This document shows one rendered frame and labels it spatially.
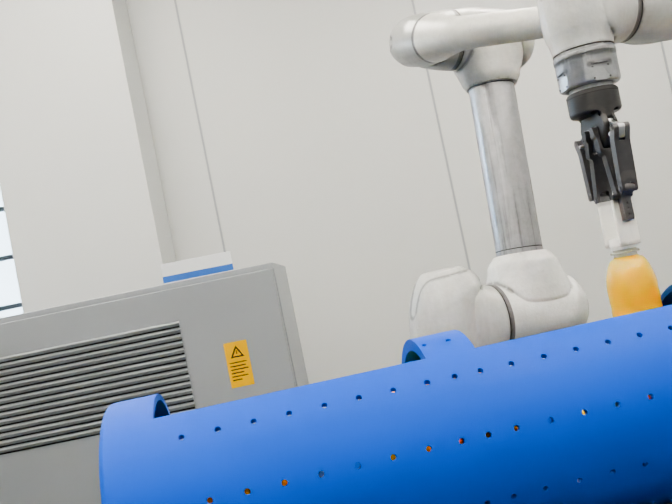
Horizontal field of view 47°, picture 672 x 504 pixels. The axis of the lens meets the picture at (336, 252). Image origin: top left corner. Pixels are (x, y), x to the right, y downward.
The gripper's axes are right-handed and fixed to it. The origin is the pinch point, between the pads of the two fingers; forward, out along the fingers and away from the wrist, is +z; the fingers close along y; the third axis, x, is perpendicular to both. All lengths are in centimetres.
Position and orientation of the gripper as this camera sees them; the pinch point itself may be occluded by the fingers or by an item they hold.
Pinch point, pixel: (618, 223)
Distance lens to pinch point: 121.6
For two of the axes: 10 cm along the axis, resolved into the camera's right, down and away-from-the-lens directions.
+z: 1.9, 9.8, -0.4
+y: 1.2, -0.6, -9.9
